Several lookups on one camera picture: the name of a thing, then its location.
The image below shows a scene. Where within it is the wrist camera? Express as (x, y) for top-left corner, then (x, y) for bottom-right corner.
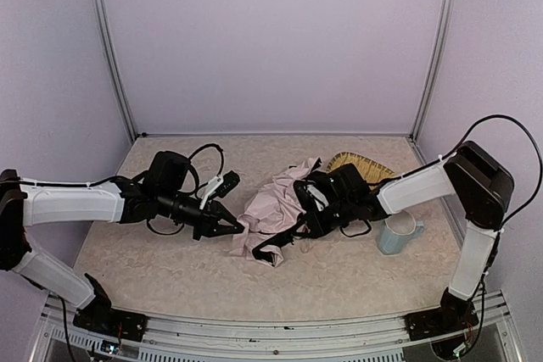
(293, 181), (329, 212)
(199, 170), (240, 209)

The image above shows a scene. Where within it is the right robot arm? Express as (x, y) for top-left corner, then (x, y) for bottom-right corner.
(251, 135), (537, 332)

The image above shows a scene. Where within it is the light blue ceramic mug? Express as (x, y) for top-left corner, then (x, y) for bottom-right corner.
(377, 211), (425, 256)

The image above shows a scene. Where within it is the right aluminium frame post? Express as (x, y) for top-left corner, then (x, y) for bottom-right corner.
(410, 0), (454, 144)

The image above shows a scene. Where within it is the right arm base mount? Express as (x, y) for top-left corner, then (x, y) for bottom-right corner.
(404, 308), (479, 342)

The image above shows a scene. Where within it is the aluminium frame post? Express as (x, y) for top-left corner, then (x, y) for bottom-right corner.
(92, 0), (139, 143)
(410, 0), (454, 144)

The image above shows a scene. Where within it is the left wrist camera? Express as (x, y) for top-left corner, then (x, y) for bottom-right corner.
(199, 170), (240, 209)

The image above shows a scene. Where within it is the pink and black folding umbrella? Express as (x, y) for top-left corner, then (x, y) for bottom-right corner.
(230, 158), (322, 260)

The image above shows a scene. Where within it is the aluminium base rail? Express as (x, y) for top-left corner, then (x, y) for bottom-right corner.
(29, 289), (523, 362)

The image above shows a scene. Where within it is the woven bamboo tray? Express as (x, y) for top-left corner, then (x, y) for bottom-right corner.
(326, 152), (395, 189)

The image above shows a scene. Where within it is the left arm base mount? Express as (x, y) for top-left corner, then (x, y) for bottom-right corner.
(73, 309), (148, 342)

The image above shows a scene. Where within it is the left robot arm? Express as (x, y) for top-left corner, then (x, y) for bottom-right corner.
(1, 151), (244, 332)

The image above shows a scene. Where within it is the left aluminium frame post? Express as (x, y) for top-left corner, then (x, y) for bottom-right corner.
(92, 0), (139, 143)

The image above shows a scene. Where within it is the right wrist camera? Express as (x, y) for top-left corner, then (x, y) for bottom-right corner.
(293, 181), (329, 212)

